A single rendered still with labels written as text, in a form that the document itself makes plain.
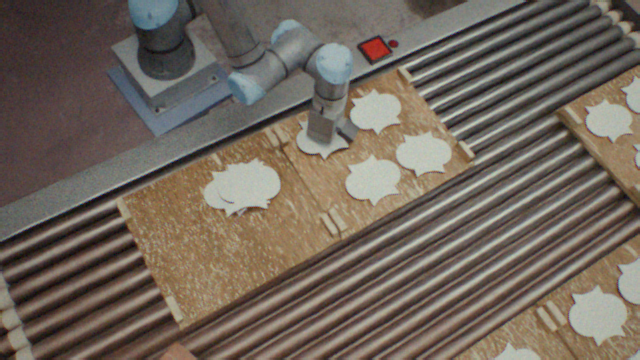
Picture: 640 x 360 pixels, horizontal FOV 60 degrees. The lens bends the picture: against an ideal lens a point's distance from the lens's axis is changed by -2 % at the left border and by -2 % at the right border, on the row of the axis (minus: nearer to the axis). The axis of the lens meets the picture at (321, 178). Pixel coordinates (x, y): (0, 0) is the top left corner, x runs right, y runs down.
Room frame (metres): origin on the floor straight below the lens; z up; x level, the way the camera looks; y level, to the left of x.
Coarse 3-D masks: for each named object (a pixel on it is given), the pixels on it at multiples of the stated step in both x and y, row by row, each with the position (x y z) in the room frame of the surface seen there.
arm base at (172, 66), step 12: (144, 48) 0.86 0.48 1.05; (180, 48) 0.88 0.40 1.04; (192, 48) 0.93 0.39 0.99; (144, 60) 0.85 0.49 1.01; (156, 60) 0.85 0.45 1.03; (168, 60) 0.85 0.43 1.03; (180, 60) 0.87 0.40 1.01; (192, 60) 0.90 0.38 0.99; (144, 72) 0.85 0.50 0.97; (156, 72) 0.84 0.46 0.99; (168, 72) 0.84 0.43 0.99; (180, 72) 0.86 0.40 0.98
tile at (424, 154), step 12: (408, 144) 0.78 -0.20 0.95; (420, 144) 0.79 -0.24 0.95; (432, 144) 0.79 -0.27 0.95; (444, 144) 0.80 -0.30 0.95; (396, 156) 0.74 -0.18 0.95; (408, 156) 0.75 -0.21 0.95; (420, 156) 0.75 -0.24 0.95; (432, 156) 0.76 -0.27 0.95; (444, 156) 0.76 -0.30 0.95; (408, 168) 0.71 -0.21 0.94; (420, 168) 0.72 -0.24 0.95; (432, 168) 0.72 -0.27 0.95
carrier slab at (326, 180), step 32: (352, 96) 0.91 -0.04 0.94; (416, 96) 0.94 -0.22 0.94; (288, 128) 0.77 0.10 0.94; (416, 128) 0.84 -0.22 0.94; (320, 160) 0.70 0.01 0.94; (352, 160) 0.71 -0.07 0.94; (448, 160) 0.76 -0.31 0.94; (320, 192) 0.61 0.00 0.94; (416, 192) 0.65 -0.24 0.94; (352, 224) 0.54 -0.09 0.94
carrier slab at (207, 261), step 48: (240, 144) 0.70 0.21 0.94; (144, 192) 0.53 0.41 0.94; (192, 192) 0.55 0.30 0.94; (288, 192) 0.59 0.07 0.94; (144, 240) 0.41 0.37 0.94; (192, 240) 0.43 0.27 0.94; (240, 240) 0.45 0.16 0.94; (288, 240) 0.47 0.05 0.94; (336, 240) 0.49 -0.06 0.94; (192, 288) 0.32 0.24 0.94; (240, 288) 0.34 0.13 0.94
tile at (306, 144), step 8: (304, 128) 0.77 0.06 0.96; (304, 136) 0.74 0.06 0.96; (336, 136) 0.76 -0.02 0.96; (304, 144) 0.72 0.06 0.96; (312, 144) 0.73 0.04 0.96; (320, 144) 0.73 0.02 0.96; (328, 144) 0.73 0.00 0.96; (336, 144) 0.74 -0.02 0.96; (344, 144) 0.74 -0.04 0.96; (304, 152) 0.70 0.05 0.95; (312, 152) 0.70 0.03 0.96; (320, 152) 0.71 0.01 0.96; (328, 152) 0.71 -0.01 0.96
